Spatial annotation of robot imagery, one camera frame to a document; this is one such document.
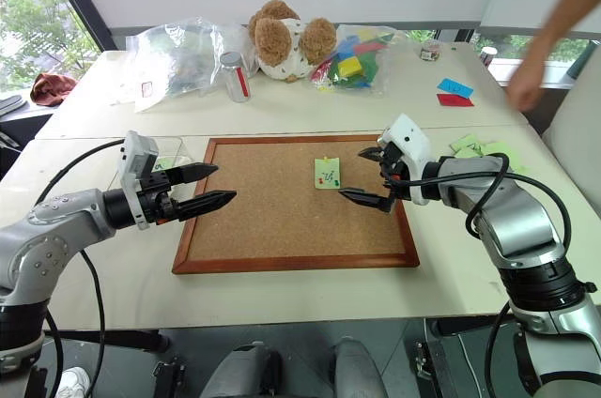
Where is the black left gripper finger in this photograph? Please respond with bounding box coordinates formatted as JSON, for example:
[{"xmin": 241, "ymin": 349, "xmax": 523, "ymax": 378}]
[
  {"xmin": 172, "ymin": 190, "xmax": 238, "ymax": 222},
  {"xmin": 166, "ymin": 162, "xmax": 221, "ymax": 186}
]

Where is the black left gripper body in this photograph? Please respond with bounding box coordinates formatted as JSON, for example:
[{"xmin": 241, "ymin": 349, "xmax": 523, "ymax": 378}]
[{"xmin": 137, "ymin": 170, "xmax": 183, "ymax": 227}]

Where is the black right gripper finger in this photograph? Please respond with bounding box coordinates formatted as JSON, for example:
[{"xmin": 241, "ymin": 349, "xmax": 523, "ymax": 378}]
[
  {"xmin": 337, "ymin": 187, "xmax": 395, "ymax": 215},
  {"xmin": 358, "ymin": 145, "xmax": 386, "ymax": 166}
]

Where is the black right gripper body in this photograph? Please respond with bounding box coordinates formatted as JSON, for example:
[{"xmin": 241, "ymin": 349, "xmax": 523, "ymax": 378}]
[{"xmin": 378, "ymin": 141, "xmax": 409, "ymax": 203}]

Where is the green sticky note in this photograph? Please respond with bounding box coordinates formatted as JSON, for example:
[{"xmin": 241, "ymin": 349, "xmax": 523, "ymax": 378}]
[{"xmin": 313, "ymin": 157, "xmax": 342, "ymax": 191}]

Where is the wood-framed cork board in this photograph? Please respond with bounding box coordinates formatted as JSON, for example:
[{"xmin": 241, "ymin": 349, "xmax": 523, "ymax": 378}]
[{"xmin": 171, "ymin": 133, "xmax": 421, "ymax": 276}]

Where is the person's bare hand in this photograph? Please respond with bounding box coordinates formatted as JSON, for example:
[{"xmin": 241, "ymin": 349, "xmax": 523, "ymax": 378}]
[{"xmin": 505, "ymin": 58, "xmax": 549, "ymax": 114}]

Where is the clear plastic box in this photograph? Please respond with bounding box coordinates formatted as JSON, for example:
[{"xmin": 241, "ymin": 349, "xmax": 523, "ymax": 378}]
[{"xmin": 148, "ymin": 134, "xmax": 194, "ymax": 175}]

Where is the red paper card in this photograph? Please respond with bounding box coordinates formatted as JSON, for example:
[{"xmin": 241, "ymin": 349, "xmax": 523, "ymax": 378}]
[{"xmin": 436, "ymin": 92, "xmax": 476, "ymax": 109}]

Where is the bag of coloured blocks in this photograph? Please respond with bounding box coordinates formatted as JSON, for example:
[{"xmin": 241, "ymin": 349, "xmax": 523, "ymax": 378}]
[{"xmin": 308, "ymin": 23, "xmax": 410, "ymax": 98}]

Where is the pile of green cards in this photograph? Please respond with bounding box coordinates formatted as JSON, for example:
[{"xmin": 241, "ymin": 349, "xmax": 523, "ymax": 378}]
[{"xmin": 448, "ymin": 132, "xmax": 531, "ymax": 175}]

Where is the clear jar with metal lid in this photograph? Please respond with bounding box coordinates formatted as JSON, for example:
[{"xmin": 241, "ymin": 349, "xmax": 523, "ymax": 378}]
[{"xmin": 219, "ymin": 51, "xmax": 254, "ymax": 104}]

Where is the blue paper card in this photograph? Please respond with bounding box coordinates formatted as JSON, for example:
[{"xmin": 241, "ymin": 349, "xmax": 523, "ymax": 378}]
[{"xmin": 436, "ymin": 77, "xmax": 473, "ymax": 97}]

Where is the clear plastic bag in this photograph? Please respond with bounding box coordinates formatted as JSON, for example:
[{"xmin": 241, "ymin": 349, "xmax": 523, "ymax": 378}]
[{"xmin": 124, "ymin": 16, "xmax": 258, "ymax": 114}]

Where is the small glass jar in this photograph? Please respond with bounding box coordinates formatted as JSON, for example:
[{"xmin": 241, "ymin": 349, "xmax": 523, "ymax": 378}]
[{"xmin": 418, "ymin": 38, "xmax": 443, "ymax": 63}]

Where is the brown and white plush toy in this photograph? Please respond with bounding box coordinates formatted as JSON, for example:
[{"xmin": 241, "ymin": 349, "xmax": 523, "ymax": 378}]
[{"xmin": 246, "ymin": 0, "xmax": 339, "ymax": 84}]

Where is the red crumpled cloth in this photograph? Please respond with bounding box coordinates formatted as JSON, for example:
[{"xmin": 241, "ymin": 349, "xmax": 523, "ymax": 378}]
[{"xmin": 29, "ymin": 72, "xmax": 78, "ymax": 108}]

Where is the dark rounded robot leg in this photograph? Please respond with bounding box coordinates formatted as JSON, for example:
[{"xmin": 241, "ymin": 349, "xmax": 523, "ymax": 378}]
[
  {"xmin": 331, "ymin": 337, "xmax": 390, "ymax": 398},
  {"xmin": 200, "ymin": 341, "xmax": 284, "ymax": 398}
]

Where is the grey flat object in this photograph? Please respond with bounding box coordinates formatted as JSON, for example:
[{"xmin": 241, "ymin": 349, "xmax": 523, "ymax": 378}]
[{"xmin": 0, "ymin": 94, "xmax": 25, "ymax": 116}]

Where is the white shoe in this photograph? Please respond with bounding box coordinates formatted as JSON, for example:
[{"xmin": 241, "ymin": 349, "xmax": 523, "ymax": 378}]
[{"xmin": 56, "ymin": 365, "xmax": 91, "ymax": 398}]

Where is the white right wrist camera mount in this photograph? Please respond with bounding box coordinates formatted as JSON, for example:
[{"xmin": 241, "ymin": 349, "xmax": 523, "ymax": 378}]
[{"xmin": 377, "ymin": 113, "xmax": 432, "ymax": 207}]

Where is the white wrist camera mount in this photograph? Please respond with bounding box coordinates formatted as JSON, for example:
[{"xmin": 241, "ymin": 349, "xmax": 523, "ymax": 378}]
[
  {"xmin": 118, "ymin": 130, "xmax": 161, "ymax": 231},
  {"xmin": 377, "ymin": 113, "xmax": 432, "ymax": 207}
]

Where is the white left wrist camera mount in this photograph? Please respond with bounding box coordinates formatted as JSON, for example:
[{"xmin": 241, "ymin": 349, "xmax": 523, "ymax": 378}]
[{"xmin": 118, "ymin": 130, "xmax": 161, "ymax": 231}]

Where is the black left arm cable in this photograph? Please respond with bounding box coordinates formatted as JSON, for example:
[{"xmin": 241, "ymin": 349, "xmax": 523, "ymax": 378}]
[{"xmin": 33, "ymin": 138, "xmax": 127, "ymax": 398}]

